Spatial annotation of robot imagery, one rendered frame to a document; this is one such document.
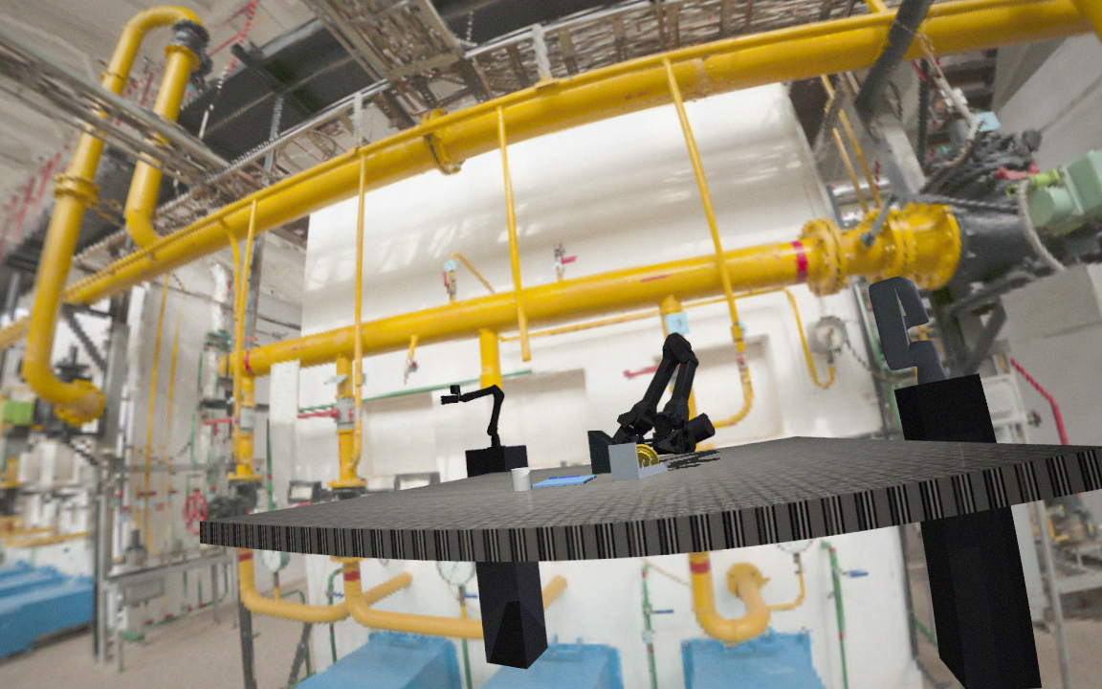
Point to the yellow plate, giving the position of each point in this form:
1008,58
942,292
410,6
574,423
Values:
645,452

